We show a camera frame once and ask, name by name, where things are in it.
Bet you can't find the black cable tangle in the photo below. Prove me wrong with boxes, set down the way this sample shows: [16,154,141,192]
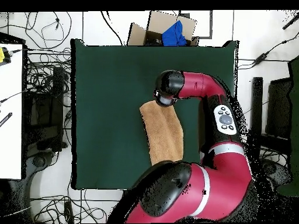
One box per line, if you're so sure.
[25,47,71,96]
[259,146,289,164]

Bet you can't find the black upright post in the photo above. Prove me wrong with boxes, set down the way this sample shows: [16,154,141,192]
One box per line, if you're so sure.
[249,76,263,159]

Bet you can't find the dark green draped cloth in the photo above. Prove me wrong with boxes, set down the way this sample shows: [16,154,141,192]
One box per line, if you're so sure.
[276,57,299,197]

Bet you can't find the orange terry towel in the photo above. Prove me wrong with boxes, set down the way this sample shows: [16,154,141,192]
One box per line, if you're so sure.
[139,99,185,166]

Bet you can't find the black power adapter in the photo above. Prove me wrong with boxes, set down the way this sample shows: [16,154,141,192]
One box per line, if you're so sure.
[253,52,270,67]

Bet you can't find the black equipment stand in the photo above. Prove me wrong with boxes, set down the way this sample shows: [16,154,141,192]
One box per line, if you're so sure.
[23,66,65,152]

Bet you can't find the yellow black tool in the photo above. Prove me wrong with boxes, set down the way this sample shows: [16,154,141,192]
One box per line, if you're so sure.
[0,47,12,64]

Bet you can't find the white table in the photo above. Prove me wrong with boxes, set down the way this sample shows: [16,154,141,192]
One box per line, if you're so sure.
[0,43,24,180]

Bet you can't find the brown cardboard box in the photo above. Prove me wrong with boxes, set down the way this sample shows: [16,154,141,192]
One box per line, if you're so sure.
[127,10,200,47]

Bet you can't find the blue cloth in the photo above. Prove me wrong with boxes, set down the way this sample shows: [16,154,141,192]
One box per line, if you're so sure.
[161,20,187,47]

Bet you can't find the black power strip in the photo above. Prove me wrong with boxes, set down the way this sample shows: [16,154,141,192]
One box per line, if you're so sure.
[64,201,74,223]

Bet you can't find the black rod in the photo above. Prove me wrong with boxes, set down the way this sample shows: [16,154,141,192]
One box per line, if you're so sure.
[281,13,299,30]

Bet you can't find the dark green table cloth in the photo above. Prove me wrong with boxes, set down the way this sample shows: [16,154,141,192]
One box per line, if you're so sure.
[70,38,239,190]

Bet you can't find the black floor frame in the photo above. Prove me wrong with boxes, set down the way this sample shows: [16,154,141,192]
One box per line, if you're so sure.
[178,10,213,40]

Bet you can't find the black bar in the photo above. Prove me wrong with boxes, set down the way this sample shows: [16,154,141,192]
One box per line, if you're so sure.
[0,112,13,128]

